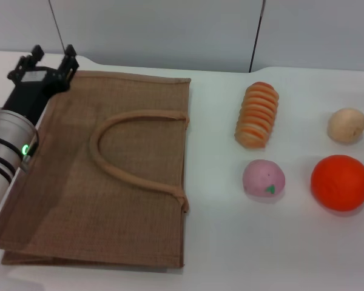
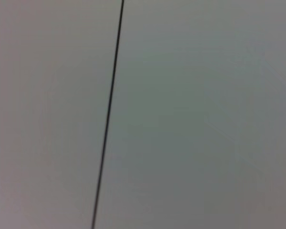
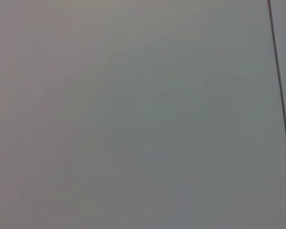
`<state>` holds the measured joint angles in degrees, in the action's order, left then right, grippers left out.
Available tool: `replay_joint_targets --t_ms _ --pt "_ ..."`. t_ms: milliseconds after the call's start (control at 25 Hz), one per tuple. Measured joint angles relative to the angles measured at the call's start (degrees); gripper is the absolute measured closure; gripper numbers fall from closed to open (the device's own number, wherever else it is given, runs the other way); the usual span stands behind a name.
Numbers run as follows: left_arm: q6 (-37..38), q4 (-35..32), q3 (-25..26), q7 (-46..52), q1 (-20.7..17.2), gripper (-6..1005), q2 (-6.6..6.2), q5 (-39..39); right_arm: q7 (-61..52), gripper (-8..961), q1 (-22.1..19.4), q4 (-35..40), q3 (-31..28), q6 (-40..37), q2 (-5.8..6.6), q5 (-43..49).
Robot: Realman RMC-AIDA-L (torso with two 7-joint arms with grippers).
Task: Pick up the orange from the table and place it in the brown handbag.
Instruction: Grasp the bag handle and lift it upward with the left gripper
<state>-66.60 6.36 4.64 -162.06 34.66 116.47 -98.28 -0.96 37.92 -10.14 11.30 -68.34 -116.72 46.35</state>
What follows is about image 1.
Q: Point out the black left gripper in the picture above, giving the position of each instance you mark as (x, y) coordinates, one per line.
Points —
(30, 88)

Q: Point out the brown burlap handbag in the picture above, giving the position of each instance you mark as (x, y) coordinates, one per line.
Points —
(124, 227)

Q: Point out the ridged orange bread loaf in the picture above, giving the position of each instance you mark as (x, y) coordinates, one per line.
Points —
(258, 115)

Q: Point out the pink peach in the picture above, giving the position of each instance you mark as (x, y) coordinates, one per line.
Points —
(262, 180)

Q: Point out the beige potato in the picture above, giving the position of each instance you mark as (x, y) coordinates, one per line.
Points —
(347, 124)

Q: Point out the orange fruit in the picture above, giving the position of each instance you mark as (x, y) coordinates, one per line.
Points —
(339, 182)

